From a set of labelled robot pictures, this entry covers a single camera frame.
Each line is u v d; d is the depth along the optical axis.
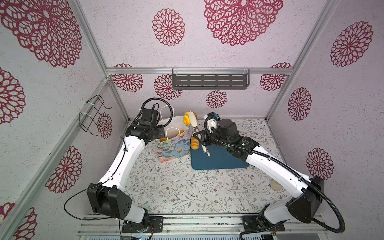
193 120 0.73
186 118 0.74
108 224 0.75
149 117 0.58
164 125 0.67
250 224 0.72
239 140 0.55
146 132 0.53
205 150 0.66
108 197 0.40
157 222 0.75
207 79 0.98
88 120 0.76
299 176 0.43
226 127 0.54
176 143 0.82
